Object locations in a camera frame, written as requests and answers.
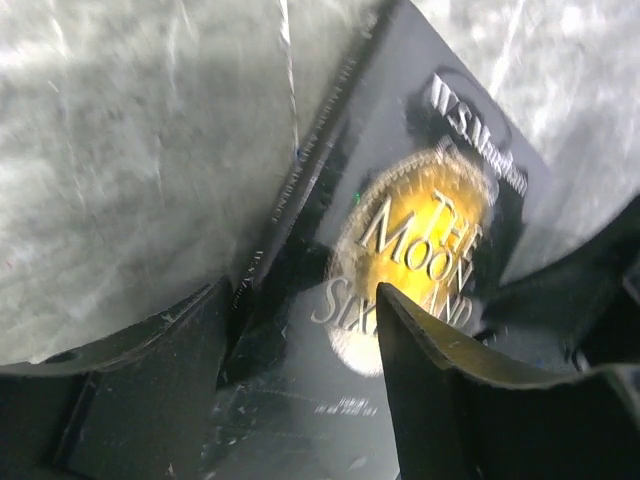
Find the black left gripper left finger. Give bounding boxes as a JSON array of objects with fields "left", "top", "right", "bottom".
[{"left": 1, "top": 278, "right": 232, "bottom": 479}]

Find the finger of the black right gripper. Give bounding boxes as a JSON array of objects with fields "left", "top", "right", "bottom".
[{"left": 475, "top": 198, "right": 639, "bottom": 373}]

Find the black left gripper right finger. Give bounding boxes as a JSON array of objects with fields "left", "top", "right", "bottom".
[{"left": 376, "top": 283, "right": 639, "bottom": 479}]

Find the dark grey Mansfield book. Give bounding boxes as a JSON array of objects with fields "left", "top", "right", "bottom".
[{"left": 204, "top": 1, "right": 550, "bottom": 479}]

